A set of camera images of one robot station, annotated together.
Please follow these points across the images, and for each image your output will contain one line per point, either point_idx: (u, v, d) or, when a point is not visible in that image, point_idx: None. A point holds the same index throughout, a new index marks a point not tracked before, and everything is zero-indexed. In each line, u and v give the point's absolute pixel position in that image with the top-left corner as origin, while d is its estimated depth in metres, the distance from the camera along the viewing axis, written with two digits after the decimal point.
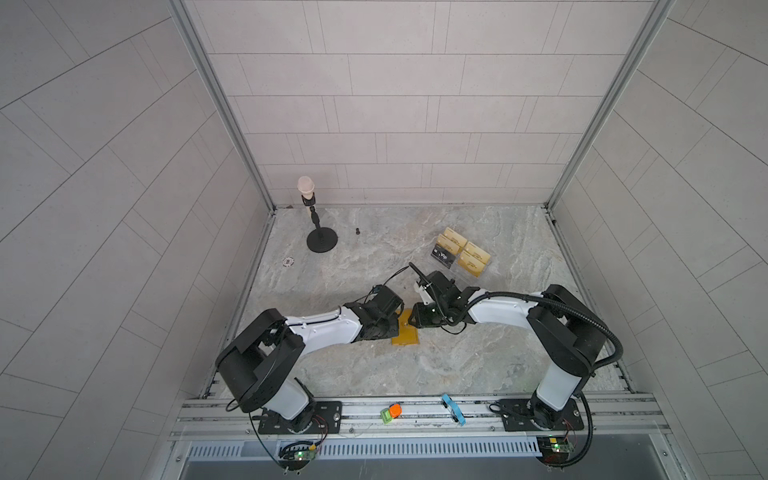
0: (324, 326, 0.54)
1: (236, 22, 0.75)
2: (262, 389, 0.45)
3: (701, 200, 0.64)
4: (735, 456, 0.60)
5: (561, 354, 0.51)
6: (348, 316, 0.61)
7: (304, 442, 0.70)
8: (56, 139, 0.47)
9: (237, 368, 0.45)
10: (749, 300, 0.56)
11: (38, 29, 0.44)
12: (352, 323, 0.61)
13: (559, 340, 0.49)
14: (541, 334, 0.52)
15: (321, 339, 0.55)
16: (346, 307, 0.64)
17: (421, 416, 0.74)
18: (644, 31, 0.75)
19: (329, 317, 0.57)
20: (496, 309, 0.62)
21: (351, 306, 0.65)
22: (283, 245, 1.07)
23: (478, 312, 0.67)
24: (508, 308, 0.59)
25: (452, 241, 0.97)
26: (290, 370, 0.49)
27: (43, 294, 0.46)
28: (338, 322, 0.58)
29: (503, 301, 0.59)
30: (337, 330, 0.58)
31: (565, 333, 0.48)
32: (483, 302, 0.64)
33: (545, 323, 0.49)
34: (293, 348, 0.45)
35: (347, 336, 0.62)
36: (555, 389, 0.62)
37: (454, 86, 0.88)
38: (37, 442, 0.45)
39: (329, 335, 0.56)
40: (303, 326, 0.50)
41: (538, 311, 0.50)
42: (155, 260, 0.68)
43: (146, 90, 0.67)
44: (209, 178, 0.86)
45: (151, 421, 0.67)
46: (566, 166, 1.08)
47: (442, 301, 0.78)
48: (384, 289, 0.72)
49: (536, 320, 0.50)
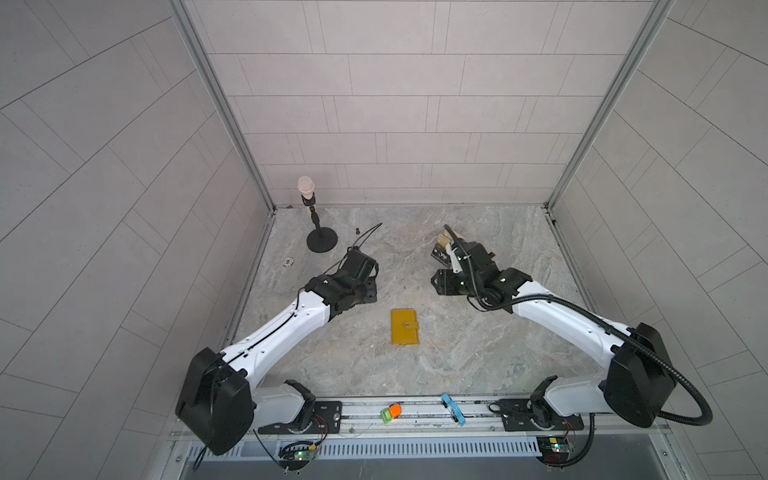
0: (277, 335, 0.48)
1: (236, 22, 0.75)
2: (221, 436, 0.41)
3: (701, 200, 0.64)
4: (736, 457, 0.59)
5: (628, 402, 0.45)
6: (307, 306, 0.53)
7: (304, 442, 0.70)
8: (57, 139, 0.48)
9: (194, 419, 0.42)
10: (749, 300, 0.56)
11: (38, 30, 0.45)
12: (315, 308, 0.54)
13: (639, 391, 0.42)
14: (614, 376, 0.45)
15: (278, 349, 0.48)
16: (301, 297, 0.55)
17: (421, 416, 0.74)
18: (644, 31, 0.75)
19: (282, 320, 0.50)
20: (557, 321, 0.52)
21: (313, 285, 0.58)
22: (283, 245, 1.07)
23: (531, 312, 0.57)
24: (577, 328, 0.49)
25: (452, 242, 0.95)
26: (248, 403, 0.43)
27: (43, 294, 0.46)
28: (294, 319, 0.51)
29: (574, 319, 0.49)
30: (296, 329, 0.50)
31: (647, 384, 0.42)
32: (544, 306, 0.53)
33: (634, 370, 0.41)
34: (236, 389, 0.40)
35: (316, 322, 0.55)
36: (576, 405, 0.60)
37: (454, 86, 0.88)
38: (37, 441, 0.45)
39: (288, 338, 0.49)
40: (247, 352, 0.44)
41: (627, 356, 0.42)
42: (155, 261, 0.68)
43: (146, 90, 0.67)
44: (209, 178, 0.86)
45: (151, 421, 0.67)
46: (566, 166, 1.08)
47: (481, 281, 0.66)
48: (354, 256, 0.64)
49: (621, 364, 0.42)
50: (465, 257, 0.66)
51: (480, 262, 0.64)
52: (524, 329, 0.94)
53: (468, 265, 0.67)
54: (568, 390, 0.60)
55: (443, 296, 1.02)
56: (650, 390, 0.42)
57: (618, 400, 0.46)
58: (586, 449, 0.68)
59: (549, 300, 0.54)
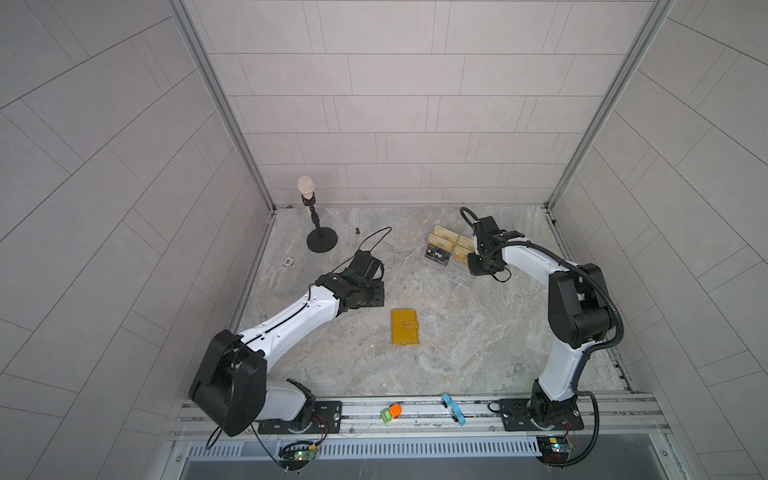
0: (291, 321, 0.50)
1: (237, 22, 0.75)
2: (236, 418, 0.42)
3: (701, 200, 0.64)
4: (736, 457, 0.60)
5: (559, 317, 0.55)
6: (320, 298, 0.56)
7: (304, 442, 0.70)
8: (57, 139, 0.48)
9: (209, 401, 0.43)
10: (747, 300, 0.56)
11: (38, 29, 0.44)
12: (326, 301, 0.56)
13: (565, 304, 0.52)
14: (552, 294, 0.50)
15: (291, 337, 0.50)
16: (312, 289, 0.57)
17: (421, 416, 0.74)
18: (644, 31, 0.75)
19: (296, 309, 0.52)
20: (528, 260, 0.65)
21: (324, 279, 0.61)
22: (283, 245, 1.07)
23: (511, 256, 0.70)
24: (538, 263, 0.61)
25: (443, 239, 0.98)
26: (264, 383, 0.45)
27: (42, 294, 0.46)
28: (307, 309, 0.53)
29: (537, 255, 0.62)
30: (308, 318, 0.52)
31: (574, 301, 0.52)
32: (517, 247, 0.68)
33: (564, 286, 0.52)
34: (254, 367, 0.41)
35: (326, 314, 0.57)
36: (555, 373, 0.64)
37: (454, 86, 0.88)
38: (36, 442, 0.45)
39: (302, 327, 0.52)
40: (264, 335, 0.46)
41: (564, 276, 0.52)
42: (155, 260, 0.68)
43: (147, 90, 0.67)
44: (209, 178, 0.86)
45: (151, 420, 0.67)
46: (566, 166, 1.08)
47: (486, 242, 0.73)
48: (361, 254, 0.67)
49: (557, 280, 0.53)
50: (475, 225, 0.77)
51: (488, 226, 0.81)
52: (524, 329, 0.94)
53: (476, 231, 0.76)
54: (549, 360, 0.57)
55: (443, 296, 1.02)
56: (578, 307, 0.52)
57: (554, 318, 0.56)
58: (588, 449, 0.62)
59: (526, 245, 0.66)
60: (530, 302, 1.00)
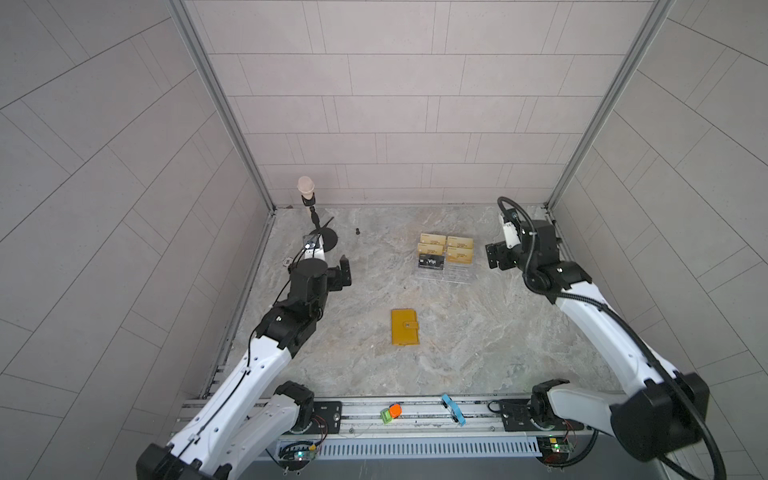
0: (231, 403, 0.43)
1: (236, 22, 0.75)
2: None
3: (701, 200, 0.64)
4: (735, 456, 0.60)
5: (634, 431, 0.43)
6: (260, 356, 0.48)
7: (304, 442, 0.70)
8: (57, 140, 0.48)
9: None
10: (748, 300, 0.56)
11: (38, 30, 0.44)
12: (270, 359, 0.48)
13: (652, 430, 0.40)
14: (633, 403, 0.42)
15: (234, 421, 0.44)
16: (252, 346, 0.49)
17: (421, 416, 0.74)
18: (643, 32, 0.76)
19: (235, 380, 0.45)
20: (599, 331, 0.49)
21: (266, 324, 0.52)
22: (283, 245, 1.07)
23: (577, 314, 0.53)
24: (618, 349, 0.46)
25: (433, 244, 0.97)
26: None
27: (43, 295, 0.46)
28: (248, 377, 0.46)
29: (615, 333, 0.46)
30: (252, 389, 0.46)
31: (666, 429, 0.40)
32: (591, 310, 0.50)
33: (659, 411, 0.39)
34: None
35: (274, 370, 0.50)
36: (582, 416, 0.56)
37: (454, 86, 0.88)
38: (36, 442, 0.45)
39: (246, 402, 0.46)
40: (199, 435, 0.40)
41: (657, 389, 0.39)
42: (155, 260, 0.68)
43: (146, 91, 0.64)
44: (209, 178, 0.86)
45: (152, 421, 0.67)
46: (566, 166, 1.08)
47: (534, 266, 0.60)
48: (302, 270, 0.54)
49: (649, 399, 0.39)
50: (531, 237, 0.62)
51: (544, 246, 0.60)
52: (524, 329, 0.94)
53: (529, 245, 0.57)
54: (576, 397, 0.58)
55: (443, 296, 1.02)
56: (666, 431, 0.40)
57: (621, 424, 0.45)
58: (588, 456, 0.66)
59: (599, 308, 0.50)
60: (531, 302, 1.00)
